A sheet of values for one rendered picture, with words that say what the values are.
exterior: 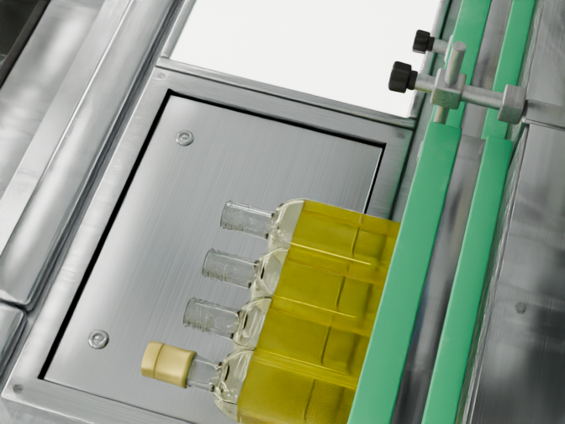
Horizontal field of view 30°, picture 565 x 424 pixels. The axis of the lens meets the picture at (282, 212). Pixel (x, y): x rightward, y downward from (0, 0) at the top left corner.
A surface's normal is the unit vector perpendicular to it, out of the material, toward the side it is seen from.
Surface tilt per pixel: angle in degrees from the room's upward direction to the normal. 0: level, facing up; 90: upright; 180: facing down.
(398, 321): 90
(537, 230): 90
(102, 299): 90
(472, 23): 90
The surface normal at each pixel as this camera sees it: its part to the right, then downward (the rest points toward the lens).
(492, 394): 0.04, -0.54
